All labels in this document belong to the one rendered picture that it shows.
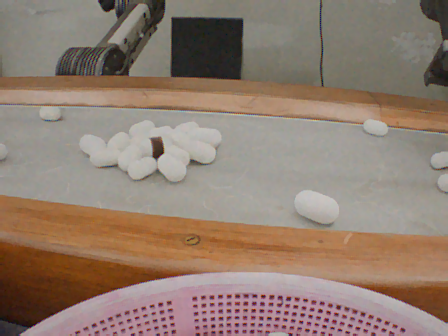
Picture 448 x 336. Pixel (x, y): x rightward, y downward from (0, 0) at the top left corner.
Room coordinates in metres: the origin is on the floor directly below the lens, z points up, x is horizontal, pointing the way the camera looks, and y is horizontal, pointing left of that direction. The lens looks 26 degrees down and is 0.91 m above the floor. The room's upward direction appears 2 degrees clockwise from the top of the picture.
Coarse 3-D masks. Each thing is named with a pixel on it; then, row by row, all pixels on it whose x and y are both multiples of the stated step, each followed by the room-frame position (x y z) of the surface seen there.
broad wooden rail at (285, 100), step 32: (0, 96) 0.58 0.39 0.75; (32, 96) 0.57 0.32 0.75; (64, 96) 0.57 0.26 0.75; (96, 96) 0.56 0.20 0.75; (128, 96) 0.56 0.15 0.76; (160, 96) 0.55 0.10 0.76; (192, 96) 0.55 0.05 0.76; (224, 96) 0.54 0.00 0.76; (256, 96) 0.54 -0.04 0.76; (288, 96) 0.54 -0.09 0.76; (320, 96) 0.55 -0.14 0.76; (352, 96) 0.57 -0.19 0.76; (384, 96) 0.58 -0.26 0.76; (416, 128) 0.50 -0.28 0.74
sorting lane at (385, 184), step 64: (0, 128) 0.46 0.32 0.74; (64, 128) 0.46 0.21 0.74; (128, 128) 0.46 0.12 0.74; (256, 128) 0.47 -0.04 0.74; (320, 128) 0.48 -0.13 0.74; (0, 192) 0.28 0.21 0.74; (64, 192) 0.29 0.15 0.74; (128, 192) 0.30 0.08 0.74; (192, 192) 0.30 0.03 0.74; (256, 192) 0.30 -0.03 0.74; (320, 192) 0.31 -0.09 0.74; (384, 192) 0.31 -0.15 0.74
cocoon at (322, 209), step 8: (304, 192) 0.27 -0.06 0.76; (312, 192) 0.27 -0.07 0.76; (296, 200) 0.27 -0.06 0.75; (304, 200) 0.26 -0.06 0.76; (312, 200) 0.26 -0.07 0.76; (320, 200) 0.26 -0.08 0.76; (328, 200) 0.25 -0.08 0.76; (296, 208) 0.26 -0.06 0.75; (304, 208) 0.26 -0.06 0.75; (312, 208) 0.25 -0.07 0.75; (320, 208) 0.25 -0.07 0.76; (328, 208) 0.25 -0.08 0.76; (336, 208) 0.25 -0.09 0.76; (304, 216) 0.26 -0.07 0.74; (312, 216) 0.25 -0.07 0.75; (320, 216) 0.25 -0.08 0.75; (328, 216) 0.25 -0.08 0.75; (336, 216) 0.25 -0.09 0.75
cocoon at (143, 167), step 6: (138, 162) 0.32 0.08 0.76; (144, 162) 0.32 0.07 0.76; (150, 162) 0.33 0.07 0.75; (132, 168) 0.31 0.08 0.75; (138, 168) 0.32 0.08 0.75; (144, 168) 0.32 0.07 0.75; (150, 168) 0.32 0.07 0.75; (132, 174) 0.31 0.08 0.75; (138, 174) 0.31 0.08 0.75; (144, 174) 0.32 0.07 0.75
